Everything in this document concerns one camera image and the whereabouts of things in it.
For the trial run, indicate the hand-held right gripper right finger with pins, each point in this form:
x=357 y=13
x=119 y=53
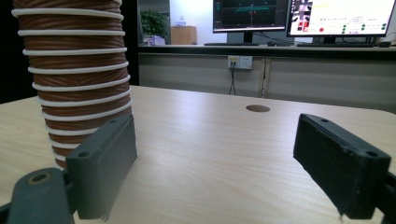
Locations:
x=339 y=168

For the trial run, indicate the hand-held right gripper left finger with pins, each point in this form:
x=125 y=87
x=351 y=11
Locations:
x=102 y=161

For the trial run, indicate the stack of brown paper cups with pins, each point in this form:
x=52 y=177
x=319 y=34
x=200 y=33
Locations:
x=74 y=62

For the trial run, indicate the grey office desk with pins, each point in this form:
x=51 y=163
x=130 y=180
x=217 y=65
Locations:
x=311 y=77

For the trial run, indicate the black keyboard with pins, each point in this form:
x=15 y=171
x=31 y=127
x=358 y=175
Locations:
x=230 y=44
x=336 y=45

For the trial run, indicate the black computer mouse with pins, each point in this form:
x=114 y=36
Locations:
x=271 y=44
x=384 y=44

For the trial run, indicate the green potted plant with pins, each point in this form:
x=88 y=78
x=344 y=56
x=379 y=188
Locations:
x=153 y=23

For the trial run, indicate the cardboard box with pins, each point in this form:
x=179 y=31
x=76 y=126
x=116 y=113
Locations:
x=183 y=35

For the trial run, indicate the bright-screen computer monitor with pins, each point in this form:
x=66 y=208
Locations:
x=339 y=15

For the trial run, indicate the dark-screen computer monitor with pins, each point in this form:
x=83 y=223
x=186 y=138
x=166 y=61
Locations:
x=249 y=15

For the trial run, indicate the white wall socket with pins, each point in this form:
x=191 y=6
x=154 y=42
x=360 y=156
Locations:
x=244 y=62

